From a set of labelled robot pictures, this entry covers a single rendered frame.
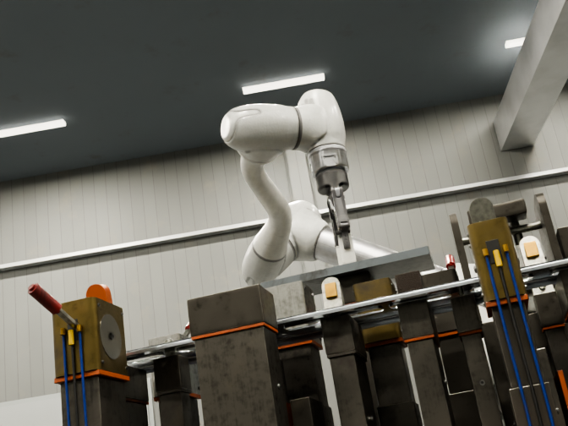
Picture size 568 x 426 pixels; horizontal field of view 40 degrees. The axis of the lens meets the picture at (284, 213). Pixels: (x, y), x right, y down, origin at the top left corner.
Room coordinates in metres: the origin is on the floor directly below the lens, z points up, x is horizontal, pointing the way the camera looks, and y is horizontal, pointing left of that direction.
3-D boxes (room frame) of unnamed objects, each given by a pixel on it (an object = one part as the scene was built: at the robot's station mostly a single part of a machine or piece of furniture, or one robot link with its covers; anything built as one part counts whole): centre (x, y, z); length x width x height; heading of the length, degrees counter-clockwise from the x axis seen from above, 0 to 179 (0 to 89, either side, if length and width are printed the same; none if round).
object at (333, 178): (1.69, -0.12, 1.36); 0.08 x 0.07 x 0.09; 3
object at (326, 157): (1.69, -0.12, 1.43); 0.09 x 0.09 x 0.06
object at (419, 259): (1.68, -0.12, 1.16); 0.37 x 0.14 x 0.02; 78
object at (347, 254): (1.65, -0.12, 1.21); 0.03 x 0.01 x 0.07; 93
